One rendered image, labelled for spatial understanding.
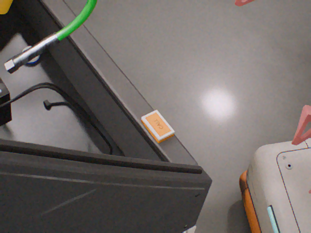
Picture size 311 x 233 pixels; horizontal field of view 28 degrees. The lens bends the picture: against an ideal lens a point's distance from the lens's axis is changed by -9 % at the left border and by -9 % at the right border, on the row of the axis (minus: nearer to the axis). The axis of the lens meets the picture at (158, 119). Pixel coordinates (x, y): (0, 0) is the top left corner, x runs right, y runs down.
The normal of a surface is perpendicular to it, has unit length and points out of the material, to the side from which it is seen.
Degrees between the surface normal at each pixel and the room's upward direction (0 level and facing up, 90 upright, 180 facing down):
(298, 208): 0
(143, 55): 0
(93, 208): 90
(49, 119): 0
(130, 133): 90
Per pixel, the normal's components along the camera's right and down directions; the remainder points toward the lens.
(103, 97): -0.82, 0.40
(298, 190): 0.11, -0.60
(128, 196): 0.57, 0.70
